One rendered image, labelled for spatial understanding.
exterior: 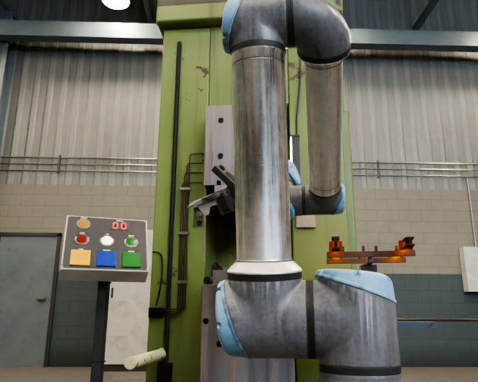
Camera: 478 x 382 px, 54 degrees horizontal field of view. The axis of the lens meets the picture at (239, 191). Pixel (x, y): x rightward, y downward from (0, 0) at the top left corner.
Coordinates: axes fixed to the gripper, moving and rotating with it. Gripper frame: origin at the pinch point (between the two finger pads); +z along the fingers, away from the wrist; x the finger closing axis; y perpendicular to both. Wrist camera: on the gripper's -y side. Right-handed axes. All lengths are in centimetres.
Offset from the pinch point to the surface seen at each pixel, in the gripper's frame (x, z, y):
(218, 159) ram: 57, 10, -13
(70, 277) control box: 0, 64, 11
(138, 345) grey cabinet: 407, 386, 182
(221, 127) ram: 64, 6, -27
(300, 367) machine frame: 41, 3, 85
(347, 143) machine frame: 136, -36, 3
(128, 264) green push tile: 12.6, 45.6, 14.7
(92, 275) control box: 4, 57, 13
